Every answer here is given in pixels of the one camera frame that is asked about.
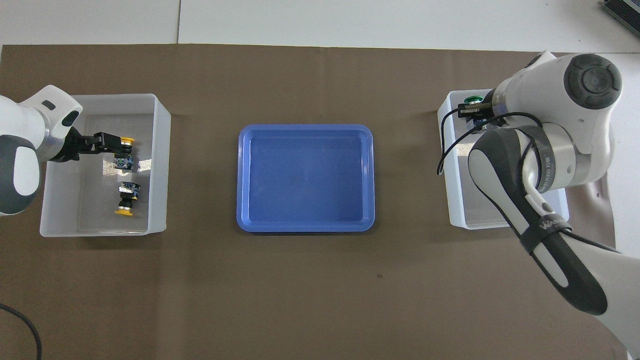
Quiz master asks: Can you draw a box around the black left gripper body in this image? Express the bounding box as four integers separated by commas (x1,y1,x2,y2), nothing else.
50,127,97,164

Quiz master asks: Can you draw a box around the green push button switch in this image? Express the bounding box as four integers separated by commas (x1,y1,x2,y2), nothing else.
461,94,490,133

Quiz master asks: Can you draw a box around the yellow push button switch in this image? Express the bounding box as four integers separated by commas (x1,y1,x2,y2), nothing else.
114,182,142,217
113,135,137,173

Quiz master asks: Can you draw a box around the translucent white plastic box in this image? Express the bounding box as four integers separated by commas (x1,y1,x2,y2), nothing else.
39,93,172,238
437,89,570,231

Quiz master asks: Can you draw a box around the dark ribbed device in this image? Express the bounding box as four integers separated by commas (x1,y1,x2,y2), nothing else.
600,0,640,32

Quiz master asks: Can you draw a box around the blue plastic tray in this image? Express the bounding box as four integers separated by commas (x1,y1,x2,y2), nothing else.
236,124,376,234

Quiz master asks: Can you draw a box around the brown paper mat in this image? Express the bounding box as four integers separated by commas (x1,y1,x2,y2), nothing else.
0,44,628,360

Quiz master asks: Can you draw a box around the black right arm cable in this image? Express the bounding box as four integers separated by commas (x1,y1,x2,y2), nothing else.
436,102,546,176

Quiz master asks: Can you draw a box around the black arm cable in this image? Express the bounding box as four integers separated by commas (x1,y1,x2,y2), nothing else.
436,102,546,176
0,303,43,360

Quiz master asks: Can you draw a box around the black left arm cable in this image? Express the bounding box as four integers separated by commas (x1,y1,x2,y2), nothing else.
0,303,43,360

